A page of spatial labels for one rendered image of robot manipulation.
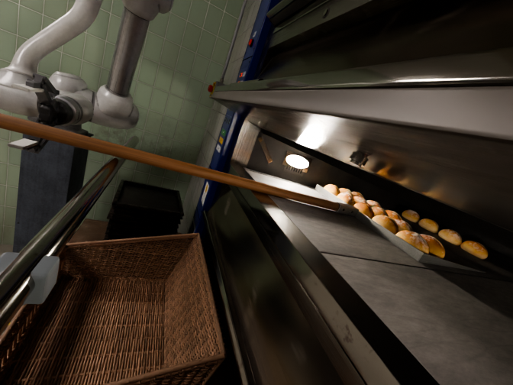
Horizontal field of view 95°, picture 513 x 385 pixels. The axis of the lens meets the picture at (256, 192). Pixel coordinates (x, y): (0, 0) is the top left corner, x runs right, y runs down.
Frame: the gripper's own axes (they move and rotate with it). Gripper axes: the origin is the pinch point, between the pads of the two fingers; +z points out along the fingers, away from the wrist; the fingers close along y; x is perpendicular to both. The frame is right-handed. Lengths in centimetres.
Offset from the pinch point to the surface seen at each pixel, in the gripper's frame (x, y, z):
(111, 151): -20.4, 0.0, 8.6
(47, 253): -23, 2, 45
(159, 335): -45, 60, 8
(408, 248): -100, -1, 31
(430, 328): -73, 1, 55
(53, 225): -21.5, 1.5, 40.5
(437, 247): -111, -3, 31
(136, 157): -25.7, -0.2, 8.6
